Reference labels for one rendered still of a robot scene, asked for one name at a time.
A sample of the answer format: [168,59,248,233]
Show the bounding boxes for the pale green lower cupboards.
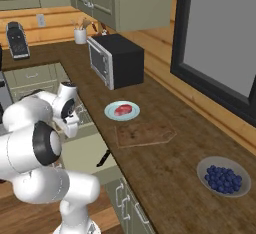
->
[2,62,72,103]

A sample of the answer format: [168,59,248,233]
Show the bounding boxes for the black grey coffee machine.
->
[5,21,31,60]

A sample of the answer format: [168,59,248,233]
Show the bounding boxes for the blueberries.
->
[203,164,244,195]

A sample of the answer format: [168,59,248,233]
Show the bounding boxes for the pale green open drawer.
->
[59,131,123,186]

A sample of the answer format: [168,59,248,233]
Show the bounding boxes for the pale green cupboard door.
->
[103,176,158,234]

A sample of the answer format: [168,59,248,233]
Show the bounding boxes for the black knife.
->
[95,149,112,168]

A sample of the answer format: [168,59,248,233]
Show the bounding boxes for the white wall socket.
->
[36,13,47,28]

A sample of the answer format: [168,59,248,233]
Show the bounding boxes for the wooden utensils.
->
[70,17,93,31]

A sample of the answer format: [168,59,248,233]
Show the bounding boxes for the pale green upper cupboards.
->
[67,0,175,33]

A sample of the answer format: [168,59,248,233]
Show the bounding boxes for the grey bowl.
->
[196,156,252,199]

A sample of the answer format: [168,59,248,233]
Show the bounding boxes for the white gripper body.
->
[55,113,81,139]

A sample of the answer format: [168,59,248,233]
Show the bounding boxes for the pale green cupboards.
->
[67,0,175,33]
[2,62,72,103]

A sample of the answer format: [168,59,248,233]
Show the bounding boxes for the white utensil pot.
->
[73,27,88,45]

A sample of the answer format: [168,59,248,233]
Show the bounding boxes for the brown wooden cutting board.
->
[114,120,178,150]

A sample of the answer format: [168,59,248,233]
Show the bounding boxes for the silver cupboard handle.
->
[134,202,151,226]
[115,182,125,210]
[121,194,132,221]

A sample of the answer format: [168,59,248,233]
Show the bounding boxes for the black microwave oven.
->
[86,33,145,91]

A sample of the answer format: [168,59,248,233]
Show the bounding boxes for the light blue plate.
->
[103,100,141,122]

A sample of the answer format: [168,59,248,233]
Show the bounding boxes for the red raw meat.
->
[114,103,133,117]

